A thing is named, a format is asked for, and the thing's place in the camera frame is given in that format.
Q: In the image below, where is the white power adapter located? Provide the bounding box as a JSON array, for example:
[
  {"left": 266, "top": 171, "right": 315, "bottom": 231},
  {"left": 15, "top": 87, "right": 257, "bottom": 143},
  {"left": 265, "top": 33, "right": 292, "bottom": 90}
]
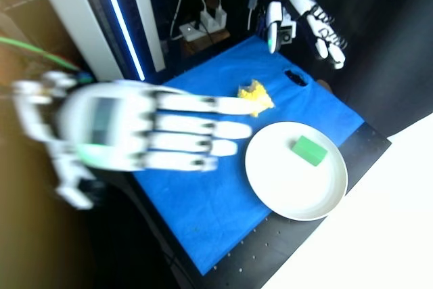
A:
[{"left": 199, "top": 5, "right": 228, "bottom": 32}]

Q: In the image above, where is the brown wooden board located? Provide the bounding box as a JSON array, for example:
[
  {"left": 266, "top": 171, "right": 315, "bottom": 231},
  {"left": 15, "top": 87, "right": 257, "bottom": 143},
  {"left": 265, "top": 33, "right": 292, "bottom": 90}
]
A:
[{"left": 181, "top": 30, "right": 231, "bottom": 57}]

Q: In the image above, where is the white column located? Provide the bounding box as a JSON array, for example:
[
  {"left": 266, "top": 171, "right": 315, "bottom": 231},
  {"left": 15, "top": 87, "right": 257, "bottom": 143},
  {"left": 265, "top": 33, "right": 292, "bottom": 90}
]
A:
[{"left": 28, "top": 0, "right": 166, "bottom": 87}]

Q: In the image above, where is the yellow object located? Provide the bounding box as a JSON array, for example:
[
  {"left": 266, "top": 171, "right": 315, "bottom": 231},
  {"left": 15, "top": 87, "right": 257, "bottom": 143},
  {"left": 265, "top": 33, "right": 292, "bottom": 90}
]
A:
[{"left": 237, "top": 79, "right": 275, "bottom": 118}]

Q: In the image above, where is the blue cloth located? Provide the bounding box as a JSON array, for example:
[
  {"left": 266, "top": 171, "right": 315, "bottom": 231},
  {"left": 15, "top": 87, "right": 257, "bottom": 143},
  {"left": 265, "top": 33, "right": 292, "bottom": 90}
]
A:
[{"left": 131, "top": 35, "right": 365, "bottom": 276}]

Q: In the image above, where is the white power socket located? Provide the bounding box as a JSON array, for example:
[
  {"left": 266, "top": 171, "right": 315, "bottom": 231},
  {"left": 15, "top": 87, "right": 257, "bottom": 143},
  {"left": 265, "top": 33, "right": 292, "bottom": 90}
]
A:
[{"left": 178, "top": 21, "right": 208, "bottom": 42}]

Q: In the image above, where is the green rectangular block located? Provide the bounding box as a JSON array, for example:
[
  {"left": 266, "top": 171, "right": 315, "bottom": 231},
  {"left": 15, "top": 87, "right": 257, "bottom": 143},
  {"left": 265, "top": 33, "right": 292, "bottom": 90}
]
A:
[{"left": 290, "top": 135, "right": 328, "bottom": 167}]

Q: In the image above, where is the blue light strip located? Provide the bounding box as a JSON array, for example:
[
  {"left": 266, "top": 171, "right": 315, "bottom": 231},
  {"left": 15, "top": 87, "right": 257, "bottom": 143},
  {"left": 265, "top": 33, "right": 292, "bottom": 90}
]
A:
[{"left": 97, "top": 0, "right": 146, "bottom": 82}]

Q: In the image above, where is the small black camera box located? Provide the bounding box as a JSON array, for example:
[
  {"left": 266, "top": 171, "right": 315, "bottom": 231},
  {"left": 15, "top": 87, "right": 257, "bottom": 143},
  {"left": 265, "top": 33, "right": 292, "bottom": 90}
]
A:
[{"left": 279, "top": 21, "right": 298, "bottom": 45}]

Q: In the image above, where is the white round plate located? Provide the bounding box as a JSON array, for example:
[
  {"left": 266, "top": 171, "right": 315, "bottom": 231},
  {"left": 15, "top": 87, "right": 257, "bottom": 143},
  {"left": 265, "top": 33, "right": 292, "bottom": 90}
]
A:
[{"left": 245, "top": 120, "right": 349, "bottom": 221}]

